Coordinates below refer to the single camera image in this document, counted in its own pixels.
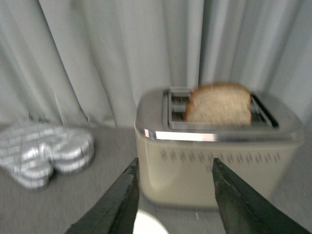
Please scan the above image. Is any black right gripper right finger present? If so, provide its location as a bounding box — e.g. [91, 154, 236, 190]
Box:
[212, 158, 309, 234]

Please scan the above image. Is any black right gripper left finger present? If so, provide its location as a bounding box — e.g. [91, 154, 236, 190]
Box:
[66, 158, 139, 234]

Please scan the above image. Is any white round plate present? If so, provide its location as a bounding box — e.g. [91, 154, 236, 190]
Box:
[133, 209, 169, 234]

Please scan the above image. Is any brown bread slice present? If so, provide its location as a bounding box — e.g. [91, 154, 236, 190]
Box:
[183, 83, 252, 126]

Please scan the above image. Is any beige and chrome toaster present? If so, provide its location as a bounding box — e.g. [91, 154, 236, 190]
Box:
[135, 87, 305, 209]

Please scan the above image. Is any lower silver quilted oven mitt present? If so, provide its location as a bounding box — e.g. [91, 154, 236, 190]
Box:
[10, 146, 94, 190]

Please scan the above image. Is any silver quilted oven mitt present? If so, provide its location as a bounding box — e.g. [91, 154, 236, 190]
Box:
[0, 120, 95, 175]
[10, 146, 94, 190]

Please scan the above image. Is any upper silver quilted oven mitt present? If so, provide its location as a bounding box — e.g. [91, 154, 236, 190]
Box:
[0, 120, 95, 175]

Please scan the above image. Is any grey curtain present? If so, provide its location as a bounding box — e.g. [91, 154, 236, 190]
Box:
[0, 0, 312, 128]

